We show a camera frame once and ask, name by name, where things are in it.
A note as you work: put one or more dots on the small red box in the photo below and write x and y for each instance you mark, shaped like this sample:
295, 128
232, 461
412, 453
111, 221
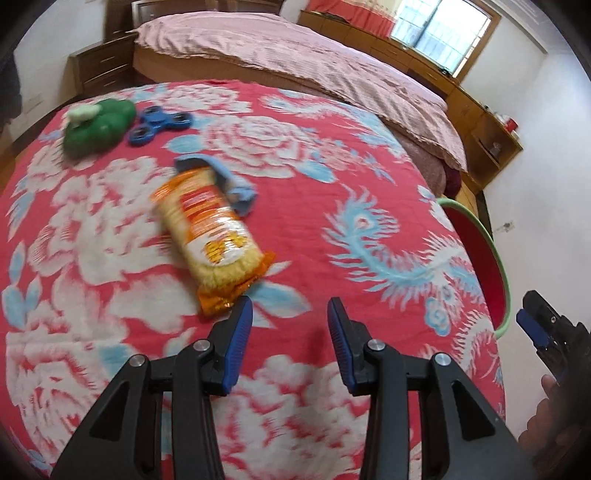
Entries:
510, 124

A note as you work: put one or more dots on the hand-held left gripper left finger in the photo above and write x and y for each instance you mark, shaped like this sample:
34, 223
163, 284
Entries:
238, 346

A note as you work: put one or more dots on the green plastic toy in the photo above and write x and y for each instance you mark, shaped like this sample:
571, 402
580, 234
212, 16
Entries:
97, 131

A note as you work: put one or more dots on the window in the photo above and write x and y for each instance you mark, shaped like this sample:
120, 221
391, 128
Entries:
443, 32

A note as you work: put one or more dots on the dark wooden nightstand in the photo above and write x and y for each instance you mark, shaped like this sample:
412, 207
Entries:
99, 64

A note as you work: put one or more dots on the red curtain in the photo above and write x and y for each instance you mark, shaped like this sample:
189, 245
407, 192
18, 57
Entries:
355, 14

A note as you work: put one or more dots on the brown bed sheet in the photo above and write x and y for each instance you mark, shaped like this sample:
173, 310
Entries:
434, 161

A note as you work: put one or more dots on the wooden open shelf cabinet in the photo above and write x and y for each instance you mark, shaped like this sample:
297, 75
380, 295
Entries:
485, 138

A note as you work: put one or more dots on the red basin with green rim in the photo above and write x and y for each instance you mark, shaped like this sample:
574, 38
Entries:
489, 263

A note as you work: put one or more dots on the person's right hand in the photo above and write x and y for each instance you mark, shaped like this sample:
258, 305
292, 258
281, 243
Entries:
545, 424

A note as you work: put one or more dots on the black jacket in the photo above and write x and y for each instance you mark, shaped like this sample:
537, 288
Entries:
9, 87

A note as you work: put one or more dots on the red floral tablecloth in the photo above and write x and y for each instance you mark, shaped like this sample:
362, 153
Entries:
323, 184

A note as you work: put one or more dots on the blue cloth scrap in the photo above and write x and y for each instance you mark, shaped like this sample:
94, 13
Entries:
238, 194

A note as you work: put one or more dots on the blue fidget spinner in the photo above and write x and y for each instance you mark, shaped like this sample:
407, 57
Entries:
157, 124

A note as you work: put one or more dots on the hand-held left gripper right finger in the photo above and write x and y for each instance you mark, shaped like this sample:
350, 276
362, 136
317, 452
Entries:
339, 346

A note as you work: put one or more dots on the dark wooden bed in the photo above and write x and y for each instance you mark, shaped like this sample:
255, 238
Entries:
147, 60

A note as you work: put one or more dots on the orange snack packet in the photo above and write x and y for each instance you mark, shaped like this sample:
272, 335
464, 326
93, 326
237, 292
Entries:
207, 230

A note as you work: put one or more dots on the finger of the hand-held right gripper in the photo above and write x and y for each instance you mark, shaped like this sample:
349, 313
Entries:
531, 327

